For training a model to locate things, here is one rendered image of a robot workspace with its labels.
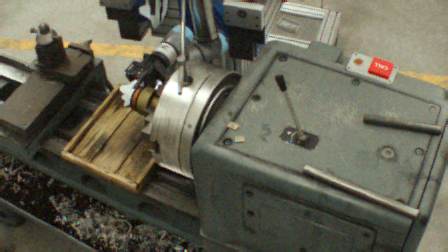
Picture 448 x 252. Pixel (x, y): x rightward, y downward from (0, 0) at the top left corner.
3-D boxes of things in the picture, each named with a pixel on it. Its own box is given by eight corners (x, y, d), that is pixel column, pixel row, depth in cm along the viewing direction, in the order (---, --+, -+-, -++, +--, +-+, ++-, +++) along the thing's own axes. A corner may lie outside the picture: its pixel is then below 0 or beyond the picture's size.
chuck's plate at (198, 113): (248, 119, 187) (240, 48, 162) (200, 201, 171) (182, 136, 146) (238, 116, 188) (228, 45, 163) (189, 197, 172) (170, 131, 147)
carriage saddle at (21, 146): (108, 71, 217) (105, 59, 213) (31, 159, 190) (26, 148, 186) (50, 51, 227) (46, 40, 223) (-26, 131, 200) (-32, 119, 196)
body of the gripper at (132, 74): (126, 89, 184) (147, 65, 191) (149, 97, 181) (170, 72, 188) (122, 71, 179) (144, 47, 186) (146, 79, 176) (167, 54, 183)
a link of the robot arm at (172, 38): (196, 45, 198) (194, 25, 191) (179, 66, 191) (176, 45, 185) (176, 39, 200) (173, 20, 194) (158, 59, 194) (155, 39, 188)
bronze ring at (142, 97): (169, 85, 172) (142, 76, 175) (151, 107, 167) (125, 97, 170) (173, 107, 179) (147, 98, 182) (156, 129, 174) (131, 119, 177)
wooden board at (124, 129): (196, 115, 199) (195, 106, 196) (138, 195, 178) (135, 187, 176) (122, 89, 210) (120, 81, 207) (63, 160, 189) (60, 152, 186)
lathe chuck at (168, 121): (238, 116, 188) (228, 44, 163) (189, 197, 172) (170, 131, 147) (212, 107, 191) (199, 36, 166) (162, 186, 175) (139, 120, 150)
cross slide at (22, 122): (100, 58, 213) (98, 49, 210) (28, 139, 188) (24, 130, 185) (67, 47, 219) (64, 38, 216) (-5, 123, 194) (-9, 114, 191)
